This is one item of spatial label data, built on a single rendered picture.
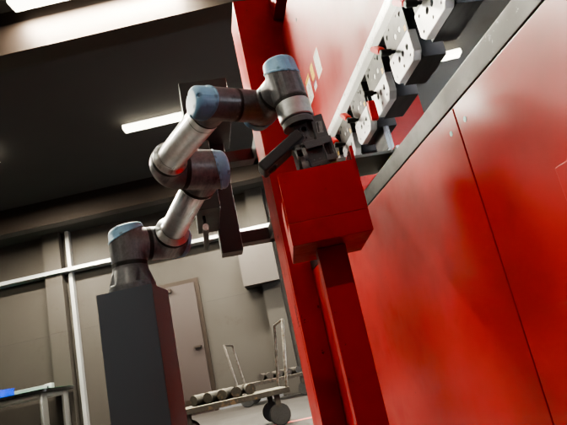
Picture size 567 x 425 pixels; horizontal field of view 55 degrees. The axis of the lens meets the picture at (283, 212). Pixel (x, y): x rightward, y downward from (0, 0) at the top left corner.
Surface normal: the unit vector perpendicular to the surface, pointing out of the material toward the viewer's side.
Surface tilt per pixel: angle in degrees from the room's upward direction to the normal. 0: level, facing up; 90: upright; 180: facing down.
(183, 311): 90
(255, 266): 90
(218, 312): 90
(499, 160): 90
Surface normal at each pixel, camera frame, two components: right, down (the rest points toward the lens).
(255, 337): -0.08, -0.26
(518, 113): -0.97, 0.16
